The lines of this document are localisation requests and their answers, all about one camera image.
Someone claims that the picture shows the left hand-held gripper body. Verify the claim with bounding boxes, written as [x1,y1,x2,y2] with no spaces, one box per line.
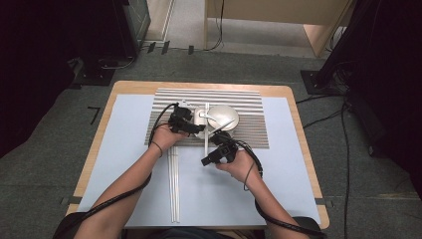
[167,100,195,134]

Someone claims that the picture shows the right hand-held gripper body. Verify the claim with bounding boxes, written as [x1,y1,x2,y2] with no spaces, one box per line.
[200,137,240,167]

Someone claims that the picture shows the white round bowl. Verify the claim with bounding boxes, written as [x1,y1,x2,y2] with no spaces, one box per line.
[207,105,240,132]

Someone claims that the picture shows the row of white chopsticks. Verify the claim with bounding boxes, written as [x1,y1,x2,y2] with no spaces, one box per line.
[166,145,182,224]

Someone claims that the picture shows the person's left hand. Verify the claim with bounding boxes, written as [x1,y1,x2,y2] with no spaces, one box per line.
[150,123,189,154]

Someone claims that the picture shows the person's right hand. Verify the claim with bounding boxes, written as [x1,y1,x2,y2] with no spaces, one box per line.
[215,148,264,186]

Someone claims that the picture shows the brown striped woven placemat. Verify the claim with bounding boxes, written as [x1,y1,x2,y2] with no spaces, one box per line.
[143,88,271,149]

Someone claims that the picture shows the black wrist band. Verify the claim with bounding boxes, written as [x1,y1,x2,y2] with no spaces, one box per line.
[150,140,164,158]
[243,162,257,192]

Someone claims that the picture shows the pale blue table sheet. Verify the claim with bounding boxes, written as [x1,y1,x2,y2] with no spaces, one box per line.
[77,94,321,229]

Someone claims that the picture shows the black angled floor tape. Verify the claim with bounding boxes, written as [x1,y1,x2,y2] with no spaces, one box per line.
[87,106,102,126]

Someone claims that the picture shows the person's dark clothing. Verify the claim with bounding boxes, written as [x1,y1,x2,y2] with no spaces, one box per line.
[120,228,267,239]

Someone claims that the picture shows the black stand base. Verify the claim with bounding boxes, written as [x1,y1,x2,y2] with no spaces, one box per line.
[300,69,349,98]
[73,58,117,88]

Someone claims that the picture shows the dark monitor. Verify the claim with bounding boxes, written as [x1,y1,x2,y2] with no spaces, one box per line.
[112,0,152,59]

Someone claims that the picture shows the grey tape strip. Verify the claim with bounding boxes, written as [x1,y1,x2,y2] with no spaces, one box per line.
[60,195,84,206]
[315,197,335,209]

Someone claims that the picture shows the light wooden desk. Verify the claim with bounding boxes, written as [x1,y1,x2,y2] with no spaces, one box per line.
[203,0,354,58]

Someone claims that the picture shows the dark curtain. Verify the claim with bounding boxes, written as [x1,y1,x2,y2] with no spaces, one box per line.
[315,0,422,200]
[0,0,115,158]

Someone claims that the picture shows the black floor cable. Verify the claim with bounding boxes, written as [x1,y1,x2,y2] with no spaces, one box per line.
[339,103,353,239]
[203,0,225,53]
[302,108,347,129]
[295,94,336,105]

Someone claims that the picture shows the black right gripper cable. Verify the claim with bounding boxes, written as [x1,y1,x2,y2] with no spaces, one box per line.
[232,138,329,239]

